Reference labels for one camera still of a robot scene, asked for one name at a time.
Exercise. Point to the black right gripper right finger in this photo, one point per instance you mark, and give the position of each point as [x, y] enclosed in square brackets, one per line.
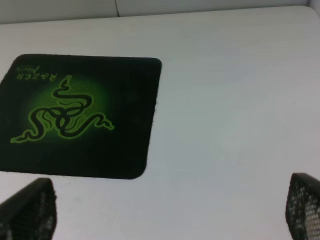
[302, 211]

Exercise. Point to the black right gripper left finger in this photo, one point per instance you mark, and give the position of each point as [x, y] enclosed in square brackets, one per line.
[31, 213]

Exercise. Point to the black green Razer mouse pad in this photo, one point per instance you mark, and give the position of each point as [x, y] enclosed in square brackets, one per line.
[77, 115]

